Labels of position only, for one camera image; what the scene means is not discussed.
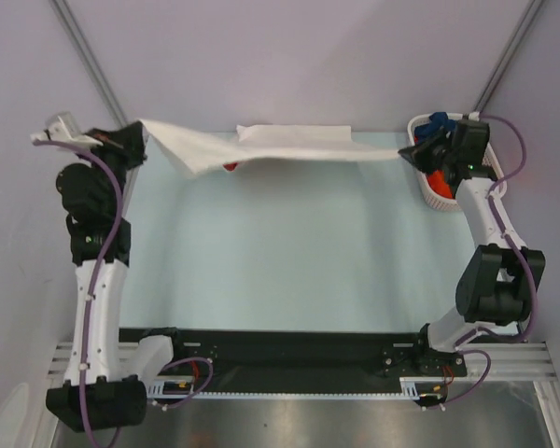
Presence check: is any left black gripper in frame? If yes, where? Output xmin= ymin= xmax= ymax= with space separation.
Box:
xmin=75 ymin=121 xmax=147 ymax=217

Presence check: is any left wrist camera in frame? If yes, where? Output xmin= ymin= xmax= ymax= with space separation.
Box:
xmin=30 ymin=112 xmax=103 ymax=149

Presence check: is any right aluminium frame post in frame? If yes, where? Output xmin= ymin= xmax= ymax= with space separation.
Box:
xmin=472 ymin=0 xmax=549 ymax=112

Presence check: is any white t shirt red print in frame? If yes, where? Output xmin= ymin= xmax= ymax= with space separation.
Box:
xmin=140 ymin=119 xmax=399 ymax=177

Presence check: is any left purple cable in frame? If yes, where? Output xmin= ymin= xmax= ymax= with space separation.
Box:
xmin=32 ymin=137 xmax=216 ymax=448

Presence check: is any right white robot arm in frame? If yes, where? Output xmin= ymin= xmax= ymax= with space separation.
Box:
xmin=399 ymin=113 xmax=545 ymax=374

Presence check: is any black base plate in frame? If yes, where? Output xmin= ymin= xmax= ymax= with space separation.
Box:
xmin=119 ymin=328 xmax=467 ymax=395

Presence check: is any right white cable duct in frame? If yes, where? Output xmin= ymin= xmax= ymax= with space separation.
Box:
xmin=399 ymin=377 xmax=448 ymax=400

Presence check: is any left aluminium frame post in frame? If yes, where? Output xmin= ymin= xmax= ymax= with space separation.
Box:
xmin=49 ymin=0 xmax=130 ymax=127

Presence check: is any left white cable duct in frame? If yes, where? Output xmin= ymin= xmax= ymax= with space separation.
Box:
xmin=147 ymin=376 xmax=196 ymax=400

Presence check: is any white cable duct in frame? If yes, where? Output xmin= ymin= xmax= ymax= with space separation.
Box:
xmin=147 ymin=376 xmax=196 ymax=400
xmin=399 ymin=377 xmax=448 ymax=400

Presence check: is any aluminium frame post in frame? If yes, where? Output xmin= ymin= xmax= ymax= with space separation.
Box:
xmin=49 ymin=0 xmax=130 ymax=127
xmin=472 ymin=0 xmax=549 ymax=112

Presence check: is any white plastic basket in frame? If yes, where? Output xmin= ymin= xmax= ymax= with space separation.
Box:
xmin=407 ymin=113 xmax=504 ymax=212

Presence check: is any blue t shirt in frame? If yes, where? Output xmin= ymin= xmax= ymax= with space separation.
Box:
xmin=413 ymin=112 xmax=456 ymax=143

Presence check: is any orange t shirt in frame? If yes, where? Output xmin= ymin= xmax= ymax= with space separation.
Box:
xmin=426 ymin=171 xmax=454 ymax=200

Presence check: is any aluminium front rail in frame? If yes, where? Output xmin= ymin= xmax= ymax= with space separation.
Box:
xmin=47 ymin=343 xmax=557 ymax=382

